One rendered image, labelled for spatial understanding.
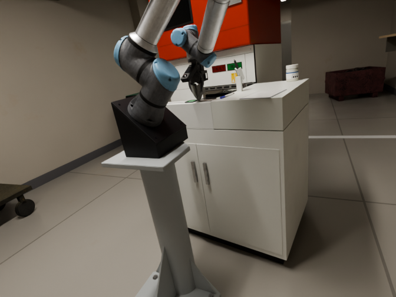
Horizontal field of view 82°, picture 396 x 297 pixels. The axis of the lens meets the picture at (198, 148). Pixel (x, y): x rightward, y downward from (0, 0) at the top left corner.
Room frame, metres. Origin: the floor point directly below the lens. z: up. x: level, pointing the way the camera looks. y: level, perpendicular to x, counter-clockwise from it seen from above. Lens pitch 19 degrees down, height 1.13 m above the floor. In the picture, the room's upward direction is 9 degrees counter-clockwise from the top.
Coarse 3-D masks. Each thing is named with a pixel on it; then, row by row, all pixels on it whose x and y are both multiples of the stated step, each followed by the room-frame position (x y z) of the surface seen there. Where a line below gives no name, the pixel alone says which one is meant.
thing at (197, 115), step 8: (168, 104) 1.32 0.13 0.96; (176, 104) 1.28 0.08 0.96; (184, 104) 1.24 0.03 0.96; (192, 104) 1.21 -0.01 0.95; (200, 104) 1.18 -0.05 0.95; (208, 104) 1.15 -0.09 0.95; (176, 112) 1.28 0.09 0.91; (184, 112) 1.25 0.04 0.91; (192, 112) 1.22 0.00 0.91; (200, 112) 1.19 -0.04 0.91; (208, 112) 1.16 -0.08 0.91; (184, 120) 1.25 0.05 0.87; (192, 120) 1.22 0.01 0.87; (200, 120) 1.19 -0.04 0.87; (208, 120) 1.16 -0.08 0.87; (208, 128) 1.17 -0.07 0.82
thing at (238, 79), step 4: (240, 68) 1.34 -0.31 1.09; (236, 72) 1.37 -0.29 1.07; (240, 72) 1.35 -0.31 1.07; (240, 76) 1.34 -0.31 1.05; (244, 76) 1.37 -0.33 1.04; (236, 80) 1.35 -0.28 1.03; (240, 80) 1.34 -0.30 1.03; (236, 84) 1.35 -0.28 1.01; (240, 84) 1.34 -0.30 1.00; (240, 88) 1.34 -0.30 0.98
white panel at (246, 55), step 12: (240, 48) 1.70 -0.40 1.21; (252, 48) 1.65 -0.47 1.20; (180, 60) 2.02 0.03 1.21; (216, 60) 1.82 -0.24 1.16; (228, 60) 1.76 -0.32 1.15; (240, 60) 1.70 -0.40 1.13; (252, 60) 1.65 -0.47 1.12; (180, 72) 2.03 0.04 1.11; (216, 72) 1.82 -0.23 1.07; (228, 72) 1.76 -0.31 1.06; (252, 72) 1.65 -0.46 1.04; (180, 84) 2.04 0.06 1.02; (204, 84) 1.90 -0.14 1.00; (216, 84) 1.83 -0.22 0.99; (228, 84) 1.77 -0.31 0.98; (180, 96) 2.06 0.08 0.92; (192, 96) 1.98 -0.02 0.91
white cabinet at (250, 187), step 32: (288, 128) 1.01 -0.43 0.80; (192, 160) 1.25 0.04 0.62; (224, 160) 1.12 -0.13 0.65; (256, 160) 1.01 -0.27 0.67; (288, 160) 1.00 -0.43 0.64; (192, 192) 1.27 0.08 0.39; (224, 192) 1.13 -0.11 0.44; (256, 192) 1.02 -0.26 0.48; (288, 192) 0.99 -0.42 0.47; (192, 224) 1.31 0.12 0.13; (224, 224) 1.15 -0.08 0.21; (256, 224) 1.03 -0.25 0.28; (288, 224) 0.98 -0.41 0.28
